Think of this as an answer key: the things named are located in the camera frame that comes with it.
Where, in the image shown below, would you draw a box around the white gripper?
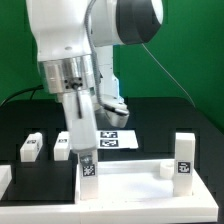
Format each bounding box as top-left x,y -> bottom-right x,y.
62,91 -> 97,165

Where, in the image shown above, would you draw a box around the white desk top tray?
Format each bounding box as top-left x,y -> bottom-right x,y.
74,159 -> 201,204

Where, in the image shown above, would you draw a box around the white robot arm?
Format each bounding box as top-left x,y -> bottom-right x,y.
26,0 -> 163,165

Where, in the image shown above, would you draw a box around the tag marker sheet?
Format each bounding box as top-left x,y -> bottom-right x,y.
68,130 -> 139,151

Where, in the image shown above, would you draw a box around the white block left edge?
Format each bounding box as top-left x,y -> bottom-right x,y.
0,165 -> 12,200

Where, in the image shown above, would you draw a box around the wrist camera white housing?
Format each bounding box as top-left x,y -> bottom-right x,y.
100,95 -> 130,128

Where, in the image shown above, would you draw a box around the black cables on table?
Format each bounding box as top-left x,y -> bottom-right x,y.
0,85 -> 46,108

